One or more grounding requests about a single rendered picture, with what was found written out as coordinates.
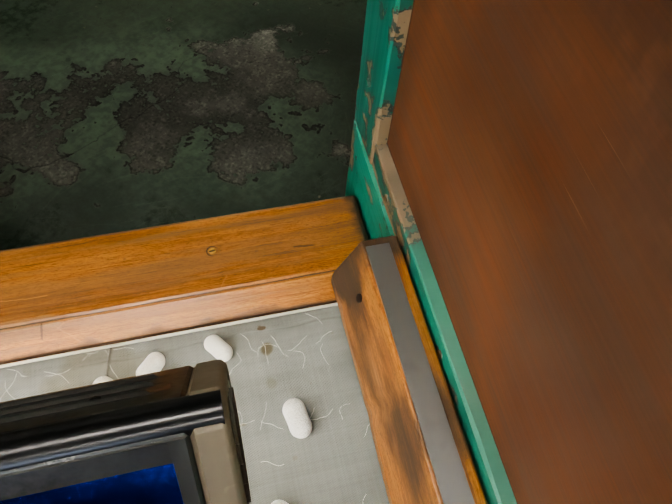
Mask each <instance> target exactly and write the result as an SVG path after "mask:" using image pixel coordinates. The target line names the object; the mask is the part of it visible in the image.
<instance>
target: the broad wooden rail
mask: <svg viewBox="0 0 672 504"><path fill-rule="evenodd" d="M364 240H369V238H368V235H367V231H366V228H365V225H364V222H363V219H362V215H361V212H360V209H359V206H358V202H357V200H356V198H355V196H354V195H351V196H344V197H338V198H332V199H325V200H319V201H313V202H306V203H300V204H293V205H287V206H281V207H274V208H268V209H262V210H255V211H249V212H242V213H236V214H230V215H223V216H217V217H211V218H204V219H198V220H191V221H185V222H179V223H172V224H166V225H160V226H153V227H147V228H141V229H134V230H128V231H121V232H115V233H109V234H102V235H96V236H90V237H83V238H77V239H70V240H64V241H58V242H51V243H45V244H39V245H32V246H26V247H20V248H13V249H7V250H0V365H3V364H8V363H14V362H19V361H25V360H30V359H35V358H41V357H46V356H51V355H57V354H62V353H68V352H73V351H78V350H84V349H89V348H95V347H100V346H105V345H111V344H116V343H122V342H127V341H132V340H138V339H143V338H148V337H154V336H159V335H165V334H170V333H175V332H181V331H186V330H192V329H197V328H202V327H208V326H213V325H219V324H224V323H229V322H235V321H240V320H245V319H251V318H256V317H262V316H267V315H272V314H278V313H283V312H289V311H294V310H299V309H305V308H310V307H315V306H321V305H326V304H332V303H337V301H336V298H335V294H334V291H333V287H332V283H331V279H332V275H333V273H334V271H335V270H336V269H337V268H338V267H339V266H340V265H341V263H342V262H343V261H344V260H345V259H346V258H347V257H348V256H349V254H350V253H351V252H352V251H353V250H354V249H355V248H356V247H357V246H358V244H359V243H360V242H362V241H364Z"/></svg>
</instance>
